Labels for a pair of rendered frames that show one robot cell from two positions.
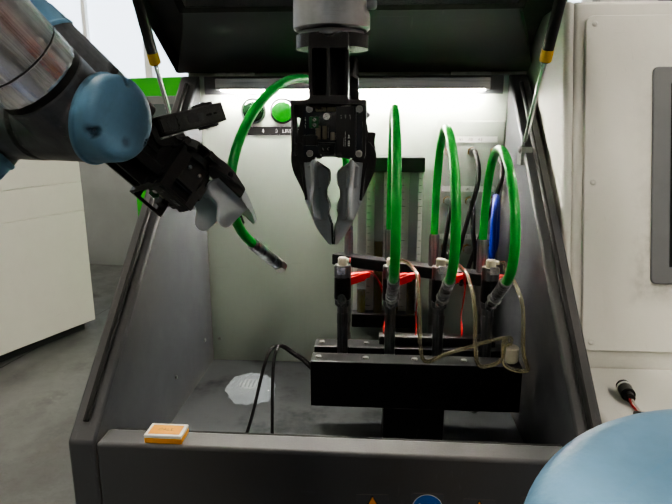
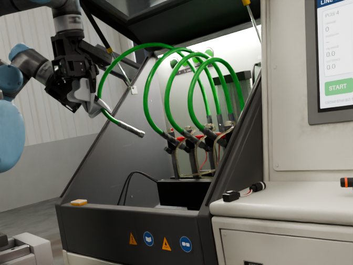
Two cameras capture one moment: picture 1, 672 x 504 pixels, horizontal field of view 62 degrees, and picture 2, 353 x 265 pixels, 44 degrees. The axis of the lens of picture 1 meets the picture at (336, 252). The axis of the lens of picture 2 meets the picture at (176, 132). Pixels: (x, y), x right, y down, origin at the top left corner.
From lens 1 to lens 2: 0.98 m
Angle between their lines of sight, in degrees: 42
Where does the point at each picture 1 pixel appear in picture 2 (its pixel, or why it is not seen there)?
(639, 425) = not seen: outside the picture
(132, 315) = (89, 159)
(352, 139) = (65, 70)
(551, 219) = (256, 93)
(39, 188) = not seen: hidden behind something
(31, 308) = not seen: hidden behind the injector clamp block
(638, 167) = (299, 52)
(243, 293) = (184, 160)
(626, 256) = (294, 109)
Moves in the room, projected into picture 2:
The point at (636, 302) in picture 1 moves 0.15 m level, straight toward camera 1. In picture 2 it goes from (301, 138) to (247, 149)
